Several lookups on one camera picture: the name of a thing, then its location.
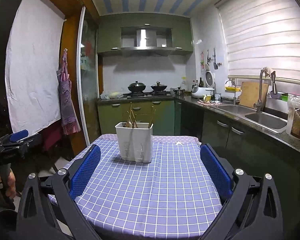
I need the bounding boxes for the small steel pot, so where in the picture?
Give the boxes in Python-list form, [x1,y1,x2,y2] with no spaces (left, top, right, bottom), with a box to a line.
[173,87,185,96]

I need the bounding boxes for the wooden cutting board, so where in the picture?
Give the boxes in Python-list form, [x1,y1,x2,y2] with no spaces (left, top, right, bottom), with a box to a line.
[239,81,269,109]

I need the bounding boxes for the yellow dish rack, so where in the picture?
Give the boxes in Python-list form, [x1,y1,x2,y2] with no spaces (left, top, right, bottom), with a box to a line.
[224,86,241,92]

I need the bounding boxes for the steel sink faucet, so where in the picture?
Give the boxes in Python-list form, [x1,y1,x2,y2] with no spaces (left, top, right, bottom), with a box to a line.
[255,67,277,113]

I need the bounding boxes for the steel kitchen sink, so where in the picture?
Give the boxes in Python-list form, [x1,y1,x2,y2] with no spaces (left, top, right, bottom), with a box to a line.
[217,105,287,134]

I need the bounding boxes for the white window blind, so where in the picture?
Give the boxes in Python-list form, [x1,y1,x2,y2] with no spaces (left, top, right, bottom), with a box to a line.
[219,0,300,81]

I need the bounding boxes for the black wok with lid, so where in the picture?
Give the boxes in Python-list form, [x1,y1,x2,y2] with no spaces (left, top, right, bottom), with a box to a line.
[128,81,146,93]

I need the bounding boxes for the plastic bag with food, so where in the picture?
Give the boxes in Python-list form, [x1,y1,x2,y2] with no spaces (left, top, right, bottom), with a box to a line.
[286,94,300,140]

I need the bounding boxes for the purple patterned cloth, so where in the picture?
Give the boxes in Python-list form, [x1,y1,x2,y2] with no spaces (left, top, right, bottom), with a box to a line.
[99,134,201,146]

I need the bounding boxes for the range hood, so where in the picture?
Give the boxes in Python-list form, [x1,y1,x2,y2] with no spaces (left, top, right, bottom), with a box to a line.
[121,27,175,57]

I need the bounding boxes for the green upper cabinets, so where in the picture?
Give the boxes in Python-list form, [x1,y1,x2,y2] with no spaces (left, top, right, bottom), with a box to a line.
[97,13,193,56]

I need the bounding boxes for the white rice cooker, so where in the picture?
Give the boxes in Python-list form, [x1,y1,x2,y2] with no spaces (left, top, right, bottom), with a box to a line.
[191,86,215,99]

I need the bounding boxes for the gas stove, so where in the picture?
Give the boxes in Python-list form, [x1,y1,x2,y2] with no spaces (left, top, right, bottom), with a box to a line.
[123,90,172,98]

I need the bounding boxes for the slanted chopstick in holder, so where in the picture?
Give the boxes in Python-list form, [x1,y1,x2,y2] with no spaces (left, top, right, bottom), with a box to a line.
[129,110,138,128]

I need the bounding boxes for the blue checkered tablecloth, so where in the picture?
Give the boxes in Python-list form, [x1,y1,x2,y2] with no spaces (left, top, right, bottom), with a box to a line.
[75,138,222,239]

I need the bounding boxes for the green kitchen cabinets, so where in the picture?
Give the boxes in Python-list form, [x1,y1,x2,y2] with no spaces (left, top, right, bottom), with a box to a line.
[97,98,175,135]

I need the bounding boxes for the dark lower corner cabinets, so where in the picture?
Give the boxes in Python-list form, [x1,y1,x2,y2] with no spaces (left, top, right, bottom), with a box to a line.
[176,99,300,239]

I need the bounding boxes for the glass sliding door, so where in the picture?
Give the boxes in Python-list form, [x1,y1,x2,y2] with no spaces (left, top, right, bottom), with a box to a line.
[76,7,100,146]

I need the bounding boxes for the purple checkered apron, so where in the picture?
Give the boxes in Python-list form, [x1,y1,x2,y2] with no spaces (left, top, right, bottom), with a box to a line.
[56,48,81,135]

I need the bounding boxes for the white hanging sheet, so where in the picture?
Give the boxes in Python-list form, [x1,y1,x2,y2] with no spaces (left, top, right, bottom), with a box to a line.
[5,0,65,135]

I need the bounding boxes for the person's left hand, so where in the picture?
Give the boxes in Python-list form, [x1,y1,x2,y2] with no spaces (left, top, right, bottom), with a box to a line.
[0,170,17,199]

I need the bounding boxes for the light wooden chopstick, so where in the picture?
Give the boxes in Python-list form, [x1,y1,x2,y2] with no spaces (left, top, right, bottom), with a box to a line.
[148,106,156,128]

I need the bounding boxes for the white plastic utensil holder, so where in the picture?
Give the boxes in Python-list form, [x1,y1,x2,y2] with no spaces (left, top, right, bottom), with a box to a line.
[115,122,153,163]

